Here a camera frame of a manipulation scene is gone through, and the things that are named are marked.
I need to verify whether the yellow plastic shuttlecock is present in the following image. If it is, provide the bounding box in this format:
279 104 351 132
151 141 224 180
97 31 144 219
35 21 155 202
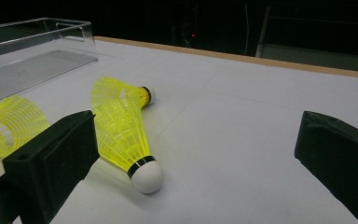
90 77 157 116
91 92 164 195
0 95 50 159

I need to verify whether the clear plastic storage box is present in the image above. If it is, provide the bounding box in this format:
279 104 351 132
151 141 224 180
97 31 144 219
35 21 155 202
0 17 99 108

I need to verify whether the white table sheet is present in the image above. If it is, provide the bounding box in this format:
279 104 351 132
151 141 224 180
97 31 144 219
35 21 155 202
0 39 358 224

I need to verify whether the white metal desk frame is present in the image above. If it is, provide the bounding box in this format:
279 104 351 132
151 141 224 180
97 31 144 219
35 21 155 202
255 5 358 75

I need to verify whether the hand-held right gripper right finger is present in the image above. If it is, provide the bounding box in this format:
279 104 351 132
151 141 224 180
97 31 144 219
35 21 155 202
294 110 358 224

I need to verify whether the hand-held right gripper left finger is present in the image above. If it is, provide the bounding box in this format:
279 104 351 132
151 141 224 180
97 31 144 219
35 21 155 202
2 109 101 224

